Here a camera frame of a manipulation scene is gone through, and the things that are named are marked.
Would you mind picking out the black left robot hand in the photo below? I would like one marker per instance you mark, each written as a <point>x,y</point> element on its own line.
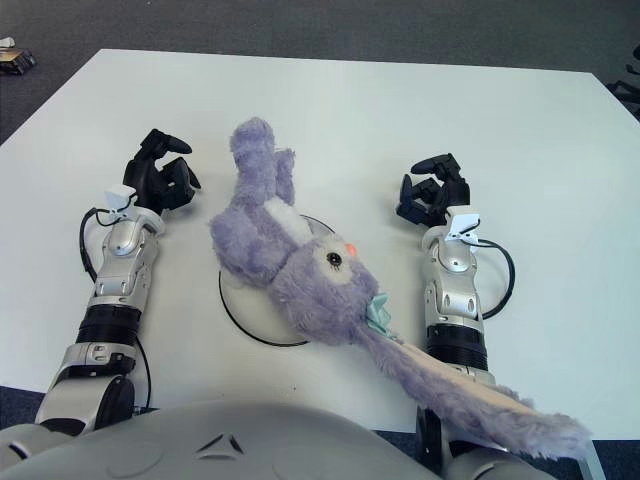
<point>150,180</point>

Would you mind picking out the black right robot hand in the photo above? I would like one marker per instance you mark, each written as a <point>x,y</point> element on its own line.
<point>440,195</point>

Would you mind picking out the purple plush bunny doll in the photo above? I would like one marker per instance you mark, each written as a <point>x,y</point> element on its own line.
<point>300,280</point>

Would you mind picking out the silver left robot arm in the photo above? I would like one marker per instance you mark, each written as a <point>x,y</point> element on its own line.
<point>110,300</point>

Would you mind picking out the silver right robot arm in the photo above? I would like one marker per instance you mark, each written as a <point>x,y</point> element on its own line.
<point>455,300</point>

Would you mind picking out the white plate with black rim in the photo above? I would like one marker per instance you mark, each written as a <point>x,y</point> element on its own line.
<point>255,315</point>

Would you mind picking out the black and orange box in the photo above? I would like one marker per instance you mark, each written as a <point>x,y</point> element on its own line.
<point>17,61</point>

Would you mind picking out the white crumpled cloth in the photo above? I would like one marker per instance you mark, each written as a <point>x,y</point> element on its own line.
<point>6,42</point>

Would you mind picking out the black office chair base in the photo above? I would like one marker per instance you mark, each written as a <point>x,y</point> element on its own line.
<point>627,90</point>

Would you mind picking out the grey robot torso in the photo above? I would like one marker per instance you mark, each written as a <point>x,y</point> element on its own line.
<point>300,440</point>

